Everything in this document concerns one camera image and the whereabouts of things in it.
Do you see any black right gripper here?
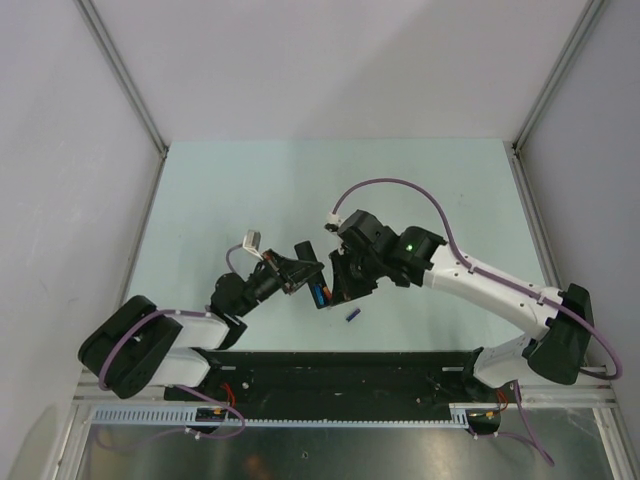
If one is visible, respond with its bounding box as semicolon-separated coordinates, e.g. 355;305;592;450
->
329;247;385;306

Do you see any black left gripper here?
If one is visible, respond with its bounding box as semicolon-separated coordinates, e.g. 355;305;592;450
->
234;248;323;317

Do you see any black remote control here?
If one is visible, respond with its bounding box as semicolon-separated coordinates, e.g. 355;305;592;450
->
294;240;331;309

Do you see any blue battery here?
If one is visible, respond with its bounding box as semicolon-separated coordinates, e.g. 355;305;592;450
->
313;283;326;308

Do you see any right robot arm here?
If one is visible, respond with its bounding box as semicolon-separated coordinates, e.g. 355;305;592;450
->
325;210;594;401

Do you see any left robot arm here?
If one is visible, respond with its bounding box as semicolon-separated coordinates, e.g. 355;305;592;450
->
78;249;324;400

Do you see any purple battery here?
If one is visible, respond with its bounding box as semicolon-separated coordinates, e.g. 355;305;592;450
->
345;308;361;322

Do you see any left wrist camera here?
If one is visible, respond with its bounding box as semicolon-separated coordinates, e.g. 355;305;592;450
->
242;230;263;259

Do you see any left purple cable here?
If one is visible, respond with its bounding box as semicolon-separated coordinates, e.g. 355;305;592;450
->
226;245;249;274

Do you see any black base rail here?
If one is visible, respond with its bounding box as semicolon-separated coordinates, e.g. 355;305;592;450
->
159;351;507;423

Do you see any white slotted cable duct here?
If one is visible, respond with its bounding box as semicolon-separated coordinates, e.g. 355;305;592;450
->
89;404;474;429

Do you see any left aluminium frame post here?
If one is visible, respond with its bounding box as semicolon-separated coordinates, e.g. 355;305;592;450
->
73;0;169;160

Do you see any aluminium frame post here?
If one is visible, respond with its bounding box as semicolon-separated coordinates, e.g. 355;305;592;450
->
511;0;610;155
73;0;169;160

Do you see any right aluminium frame post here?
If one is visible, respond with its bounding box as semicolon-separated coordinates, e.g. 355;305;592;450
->
511;0;610;155

